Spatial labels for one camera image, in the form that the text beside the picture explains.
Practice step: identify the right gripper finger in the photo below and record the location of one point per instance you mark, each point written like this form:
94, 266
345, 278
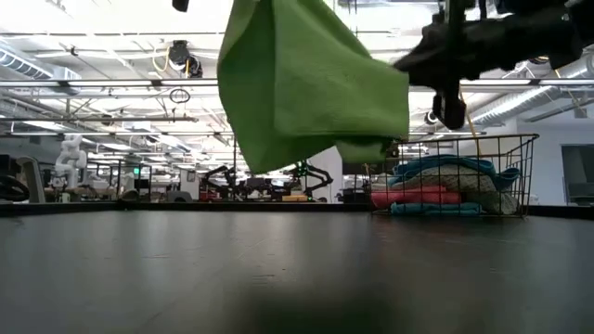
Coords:
417, 60
422, 76

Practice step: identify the light blue microfiber towel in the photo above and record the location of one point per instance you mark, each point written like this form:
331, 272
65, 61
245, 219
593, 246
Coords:
441, 163

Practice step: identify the grey waffle microfiber towel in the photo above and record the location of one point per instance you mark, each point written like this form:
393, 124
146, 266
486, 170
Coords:
455, 178

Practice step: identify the green microfiber towel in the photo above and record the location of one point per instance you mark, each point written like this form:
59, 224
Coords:
301, 83

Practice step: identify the pink microfiber towel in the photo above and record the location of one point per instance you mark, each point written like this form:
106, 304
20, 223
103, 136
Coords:
413, 196

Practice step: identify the teal microfiber towel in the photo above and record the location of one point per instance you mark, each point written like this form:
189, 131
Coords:
436, 209

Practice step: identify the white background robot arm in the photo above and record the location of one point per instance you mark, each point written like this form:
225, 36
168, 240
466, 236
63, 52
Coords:
70, 160

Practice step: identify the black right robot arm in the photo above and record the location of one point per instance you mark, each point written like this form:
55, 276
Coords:
584, 18

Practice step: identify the long ceiling light bar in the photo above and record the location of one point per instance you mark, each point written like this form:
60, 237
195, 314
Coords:
111, 82

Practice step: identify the black monitor screen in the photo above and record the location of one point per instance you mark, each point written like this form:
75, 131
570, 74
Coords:
355, 168

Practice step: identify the yellow flat box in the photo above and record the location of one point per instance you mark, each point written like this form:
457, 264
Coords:
294, 198

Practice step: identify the grey curved machine part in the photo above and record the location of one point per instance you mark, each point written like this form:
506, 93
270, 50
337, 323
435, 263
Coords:
33, 178

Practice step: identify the black round wheel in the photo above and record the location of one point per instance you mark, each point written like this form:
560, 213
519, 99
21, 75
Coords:
14, 188

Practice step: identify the silver ventilation duct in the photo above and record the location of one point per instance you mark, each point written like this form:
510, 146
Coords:
533, 99
23, 65

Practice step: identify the dark wall window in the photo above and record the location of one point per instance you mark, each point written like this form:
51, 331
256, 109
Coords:
577, 171

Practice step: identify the black aluminium table frame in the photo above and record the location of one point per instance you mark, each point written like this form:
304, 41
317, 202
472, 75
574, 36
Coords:
139, 207

